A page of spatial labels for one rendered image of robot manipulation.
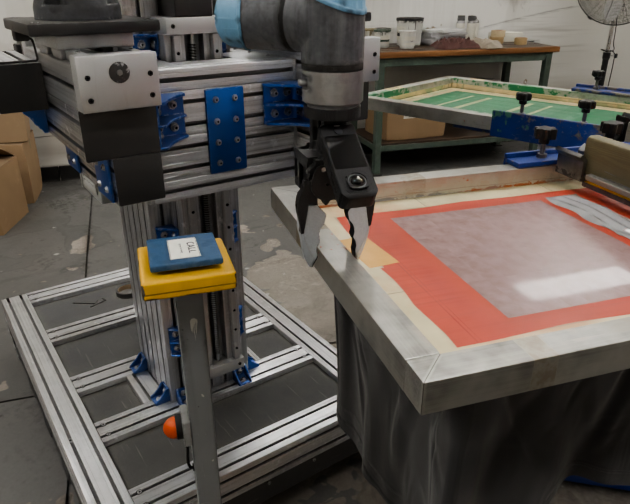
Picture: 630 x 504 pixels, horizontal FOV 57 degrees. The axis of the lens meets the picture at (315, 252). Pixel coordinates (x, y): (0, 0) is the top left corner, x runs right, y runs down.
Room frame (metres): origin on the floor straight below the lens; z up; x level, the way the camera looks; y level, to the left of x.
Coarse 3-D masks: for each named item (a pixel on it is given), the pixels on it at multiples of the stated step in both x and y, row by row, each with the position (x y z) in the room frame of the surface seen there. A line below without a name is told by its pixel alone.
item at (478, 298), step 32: (480, 256) 0.77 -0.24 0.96; (512, 256) 0.77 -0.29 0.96; (544, 256) 0.77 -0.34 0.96; (576, 256) 0.77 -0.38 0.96; (608, 256) 0.77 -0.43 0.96; (416, 288) 0.68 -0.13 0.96; (448, 288) 0.68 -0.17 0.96; (480, 288) 0.68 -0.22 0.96; (512, 288) 0.68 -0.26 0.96; (544, 288) 0.68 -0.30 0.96; (576, 288) 0.68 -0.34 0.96; (608, 288) 0.68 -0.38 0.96; (448, 320) 0.60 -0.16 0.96; (480, 320) 0.60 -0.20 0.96; (512, 320) 0.60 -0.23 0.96; (544, 320) 0.60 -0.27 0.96; (576, 320) 0.60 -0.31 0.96
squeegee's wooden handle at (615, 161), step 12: (588, 144) 1.07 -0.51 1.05; (600, 144) 1.04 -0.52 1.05; (612, 144) 1.02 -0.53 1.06; (624, 144) 1.01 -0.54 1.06; (588, 156) 1.07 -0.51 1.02; (600, 156) 1.04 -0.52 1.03; (612, 156) 1.01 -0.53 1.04; (624, 156) 0.99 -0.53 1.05; (588, 168) 1.06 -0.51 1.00; (600, 168) 1.03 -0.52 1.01; (612, 168) 1.01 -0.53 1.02; (624, 168) 0.98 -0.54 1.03; (612, 180) 1.00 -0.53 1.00; (624, 180) 0.98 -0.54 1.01
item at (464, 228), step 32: (576, 192) 1.06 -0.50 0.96; (384, 224) 0.90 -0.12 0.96; (416, 224) 0.90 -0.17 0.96; (448, 224) 0.90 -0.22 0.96; (480, 224) 0.90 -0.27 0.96; (512, 224) 0.90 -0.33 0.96; (544, 224) 0.90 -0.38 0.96; (576, 224) 0.90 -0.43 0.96; (416, 256) 0.78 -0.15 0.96; (448, 256) 0.77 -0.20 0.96
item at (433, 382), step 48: (288, 192) 0.96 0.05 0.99; (384, 192) 1.01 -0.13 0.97; (432, 192) 1.04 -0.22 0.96; (336, 240) 0.75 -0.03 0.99; (336, 288) 0.66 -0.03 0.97; (384, 336) 0.51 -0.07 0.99; (576, 336) 0.51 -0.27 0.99; (624, 336) 0.51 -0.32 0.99; (432, 384) 0.43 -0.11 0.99; (480, 384) 0.45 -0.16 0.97; (528, 384) 0.47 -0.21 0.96
